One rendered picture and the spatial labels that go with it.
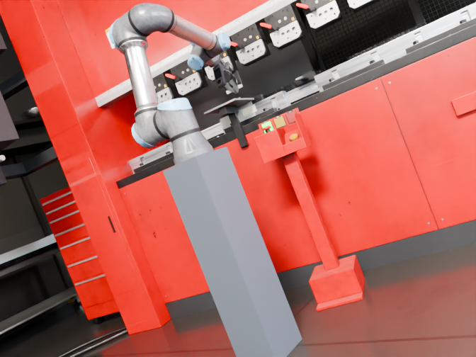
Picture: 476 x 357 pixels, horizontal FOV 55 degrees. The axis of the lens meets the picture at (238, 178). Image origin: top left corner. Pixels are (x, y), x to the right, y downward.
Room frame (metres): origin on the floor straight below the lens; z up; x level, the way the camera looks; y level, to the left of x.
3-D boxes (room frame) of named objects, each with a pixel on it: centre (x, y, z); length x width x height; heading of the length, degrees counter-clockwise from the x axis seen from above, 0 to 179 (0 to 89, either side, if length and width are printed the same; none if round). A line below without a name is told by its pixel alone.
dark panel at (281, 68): (3.02, -0.16, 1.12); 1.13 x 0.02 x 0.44; 65
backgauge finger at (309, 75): (2.46, -0.53, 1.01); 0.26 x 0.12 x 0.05; 155
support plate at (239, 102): (2.32, -0.10, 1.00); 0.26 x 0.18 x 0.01; 155
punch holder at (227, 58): (2.47, -0.14, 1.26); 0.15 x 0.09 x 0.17; 65
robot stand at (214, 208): (1.67, 0.12, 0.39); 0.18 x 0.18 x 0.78; 51
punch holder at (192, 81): (2.55, 0.05, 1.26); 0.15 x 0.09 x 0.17; 65
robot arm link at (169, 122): (1.68, 0.13, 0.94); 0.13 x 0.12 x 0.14; 55
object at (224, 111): (2.29, -0.08, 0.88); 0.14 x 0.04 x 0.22; 155
